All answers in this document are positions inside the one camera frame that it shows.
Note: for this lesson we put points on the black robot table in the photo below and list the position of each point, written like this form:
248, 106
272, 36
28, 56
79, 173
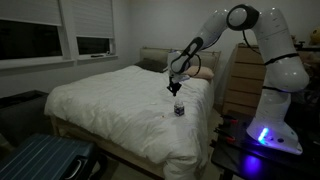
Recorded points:
233, 156

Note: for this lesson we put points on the beige bed headboard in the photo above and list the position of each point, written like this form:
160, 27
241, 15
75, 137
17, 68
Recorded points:
150, 53

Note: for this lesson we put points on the dark pillow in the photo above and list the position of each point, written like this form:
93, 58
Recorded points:
151, 65

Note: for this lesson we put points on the flat black remote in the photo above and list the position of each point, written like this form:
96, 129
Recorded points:
97, 55

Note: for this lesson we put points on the wooden bed frame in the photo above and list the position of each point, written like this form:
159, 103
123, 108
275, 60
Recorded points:
113, 148

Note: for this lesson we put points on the yellow plush toy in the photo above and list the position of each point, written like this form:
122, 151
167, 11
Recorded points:
315, 36

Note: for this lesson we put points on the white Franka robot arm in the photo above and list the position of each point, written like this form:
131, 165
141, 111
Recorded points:
283, 66

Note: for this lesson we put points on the dark blue suitcase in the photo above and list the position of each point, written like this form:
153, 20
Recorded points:
40, 156

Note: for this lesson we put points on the wooden dresser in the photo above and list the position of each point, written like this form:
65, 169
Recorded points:
240, 86

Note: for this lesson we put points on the narrow dark window pane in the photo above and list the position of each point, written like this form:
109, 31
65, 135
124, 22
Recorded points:
93, 45

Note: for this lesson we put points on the narrow white window blind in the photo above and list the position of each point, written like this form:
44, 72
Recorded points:
93, 18

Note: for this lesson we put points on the wide white window blind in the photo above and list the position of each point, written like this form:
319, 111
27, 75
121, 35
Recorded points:
30, 11

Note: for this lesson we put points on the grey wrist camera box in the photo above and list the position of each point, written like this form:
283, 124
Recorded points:
181, 78

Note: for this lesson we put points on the white window sill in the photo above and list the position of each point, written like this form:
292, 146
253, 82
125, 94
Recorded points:
50, 62

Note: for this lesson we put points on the wide dark window pane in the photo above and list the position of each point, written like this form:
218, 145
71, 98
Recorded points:
30, 41

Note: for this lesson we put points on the white quilted duvet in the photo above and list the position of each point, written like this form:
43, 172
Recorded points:
116, 100

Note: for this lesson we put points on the pink pillow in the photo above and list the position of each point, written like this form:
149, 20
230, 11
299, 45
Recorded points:
205, 73

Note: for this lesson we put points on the small glass jar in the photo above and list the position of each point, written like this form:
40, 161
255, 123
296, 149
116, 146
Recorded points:
179, 108

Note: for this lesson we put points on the red black clamp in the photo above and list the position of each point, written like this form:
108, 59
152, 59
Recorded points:
225, 136
230, 120

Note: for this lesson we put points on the small brown box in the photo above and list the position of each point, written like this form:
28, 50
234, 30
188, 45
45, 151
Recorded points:
295, 40

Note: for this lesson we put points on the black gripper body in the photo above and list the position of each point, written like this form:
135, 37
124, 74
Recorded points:
174, 87

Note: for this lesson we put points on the dark ottoman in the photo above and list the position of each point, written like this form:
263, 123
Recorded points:
23, 116

